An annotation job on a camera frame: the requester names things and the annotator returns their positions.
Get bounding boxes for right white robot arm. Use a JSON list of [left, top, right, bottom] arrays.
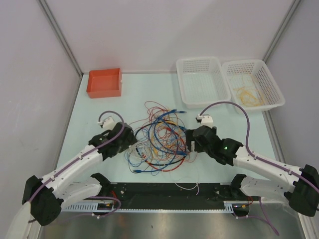
[[185, 126, 319, 217]]

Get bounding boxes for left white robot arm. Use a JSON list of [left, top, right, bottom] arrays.
[[6, 122, 137, 239]]

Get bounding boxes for left white plastic basket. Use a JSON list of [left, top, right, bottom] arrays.
[[176, 57, 231, 109]]

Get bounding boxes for white plastic basket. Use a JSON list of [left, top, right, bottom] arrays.
[[176, 57, 231, 109], [222, 59, 286, 112]]

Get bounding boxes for orange plastic box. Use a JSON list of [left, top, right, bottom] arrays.
[[86, 68, 122, 99]]

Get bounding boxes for right white plastic basket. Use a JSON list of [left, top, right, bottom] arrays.
[[222, 59, 286, 112]]

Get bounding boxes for white thin wire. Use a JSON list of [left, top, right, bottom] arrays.
[[124, 143, 200, 195]]

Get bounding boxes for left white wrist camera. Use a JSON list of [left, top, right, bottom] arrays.
[[98, 117, 116, 130]]

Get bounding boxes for blue ethernet cable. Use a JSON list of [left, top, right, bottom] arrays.
[[147, 109, 192, 156], [126, 146, 175, 174]]

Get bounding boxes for black cable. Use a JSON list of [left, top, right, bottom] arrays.
[[133, 121, 191, 168]]

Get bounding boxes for orange thin wire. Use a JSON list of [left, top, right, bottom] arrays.
[[139, 119, 197, 162]]

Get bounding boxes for red thin wire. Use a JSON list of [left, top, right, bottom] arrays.
[[124, 101, 199, 173]]

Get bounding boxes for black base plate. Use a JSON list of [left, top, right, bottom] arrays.
[[82, 182, 261, 210]]

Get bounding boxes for yellow wires in basket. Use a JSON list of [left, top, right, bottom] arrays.
[[231, 74, 266, 108]]

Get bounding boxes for white slotted cable duct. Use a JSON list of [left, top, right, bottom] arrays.
[[59, 201, 120, 213]]

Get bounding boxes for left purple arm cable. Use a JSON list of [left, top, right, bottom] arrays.
[[24, 111, 125, 207]]

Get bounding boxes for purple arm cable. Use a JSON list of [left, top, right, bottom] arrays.
[[24, 111, 125, 207], [200, 101, 319, 195]]

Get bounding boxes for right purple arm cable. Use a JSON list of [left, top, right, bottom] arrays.
[[200, 101, 319, 195]]

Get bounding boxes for left aluminium corner post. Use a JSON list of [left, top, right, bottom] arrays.
[[36, 0, 83, 79]]

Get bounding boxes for aluminium corner post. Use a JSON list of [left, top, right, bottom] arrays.
[[262, 0, 304, 63], [36, 0, 83, 79]]

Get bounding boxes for right aluminium corner post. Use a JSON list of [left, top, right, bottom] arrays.
[[262, 0, 304, 63]]

